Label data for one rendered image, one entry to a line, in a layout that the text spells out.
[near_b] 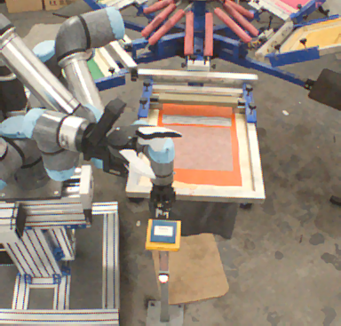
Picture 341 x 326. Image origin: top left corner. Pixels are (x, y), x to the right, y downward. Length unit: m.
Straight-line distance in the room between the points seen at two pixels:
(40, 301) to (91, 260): 0.40
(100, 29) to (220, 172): 0.86
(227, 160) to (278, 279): 1.06
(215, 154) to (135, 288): 1.07
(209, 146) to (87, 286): 1.07
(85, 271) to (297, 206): 1.61
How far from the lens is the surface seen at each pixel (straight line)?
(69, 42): 1.17
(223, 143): 1.84
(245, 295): 2.45
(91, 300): 2.20
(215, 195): 1.57
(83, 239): 2.41
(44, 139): 0.85
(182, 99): 1.92
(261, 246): 2.65
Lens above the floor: 2.20
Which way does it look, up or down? 45 degrees down
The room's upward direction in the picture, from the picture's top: straight up
